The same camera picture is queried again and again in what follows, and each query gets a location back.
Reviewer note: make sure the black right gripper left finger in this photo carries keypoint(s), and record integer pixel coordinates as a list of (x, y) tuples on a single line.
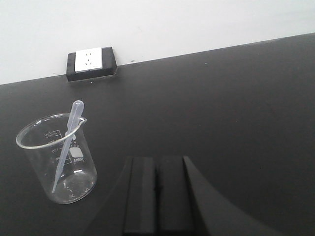
[(130, 210)]

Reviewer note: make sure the clear plastic pipette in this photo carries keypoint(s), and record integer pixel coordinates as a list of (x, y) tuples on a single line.
[(73, 122)]

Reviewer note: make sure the clear glass beaker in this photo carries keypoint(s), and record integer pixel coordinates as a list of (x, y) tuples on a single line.
[(42, 141)]

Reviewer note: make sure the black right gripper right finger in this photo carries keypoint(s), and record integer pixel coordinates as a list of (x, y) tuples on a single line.
[(188, 205)]

